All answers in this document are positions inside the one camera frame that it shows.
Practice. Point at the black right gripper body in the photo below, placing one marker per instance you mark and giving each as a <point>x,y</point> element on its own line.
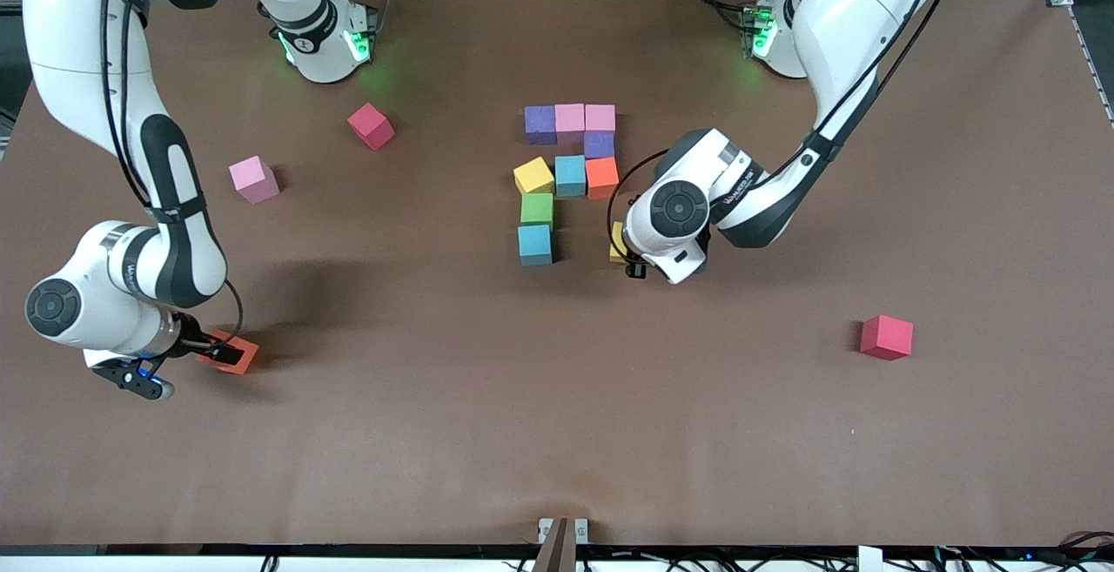
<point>192,336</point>

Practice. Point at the orange foam cube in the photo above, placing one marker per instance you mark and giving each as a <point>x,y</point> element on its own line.
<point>602,180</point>
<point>244,367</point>

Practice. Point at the yellow foam cube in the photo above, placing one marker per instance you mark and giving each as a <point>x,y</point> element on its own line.
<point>616,241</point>
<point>533,177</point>

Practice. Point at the blue foam cube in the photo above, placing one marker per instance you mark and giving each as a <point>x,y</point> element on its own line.
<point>570,177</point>
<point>535,245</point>

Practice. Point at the green foam cube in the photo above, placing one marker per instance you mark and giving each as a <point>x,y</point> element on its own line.
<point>537,211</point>

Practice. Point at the purple foam cube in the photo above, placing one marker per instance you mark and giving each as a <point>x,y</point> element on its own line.
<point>599,145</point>
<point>541,125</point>

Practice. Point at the pink foam cube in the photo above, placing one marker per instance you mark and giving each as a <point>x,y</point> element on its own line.
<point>254,180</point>
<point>570,122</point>
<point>600,117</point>

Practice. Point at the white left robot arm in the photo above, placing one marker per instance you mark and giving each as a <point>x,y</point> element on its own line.
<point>853,15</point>

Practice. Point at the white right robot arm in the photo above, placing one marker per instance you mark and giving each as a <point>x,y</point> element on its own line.
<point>87,50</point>

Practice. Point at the brown paper table cover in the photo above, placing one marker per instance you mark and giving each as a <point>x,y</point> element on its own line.
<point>557,433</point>

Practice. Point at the red foam cube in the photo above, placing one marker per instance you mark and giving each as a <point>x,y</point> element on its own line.
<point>371,126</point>
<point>888,337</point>

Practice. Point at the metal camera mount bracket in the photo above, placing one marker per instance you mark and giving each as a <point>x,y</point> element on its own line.
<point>557,550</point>

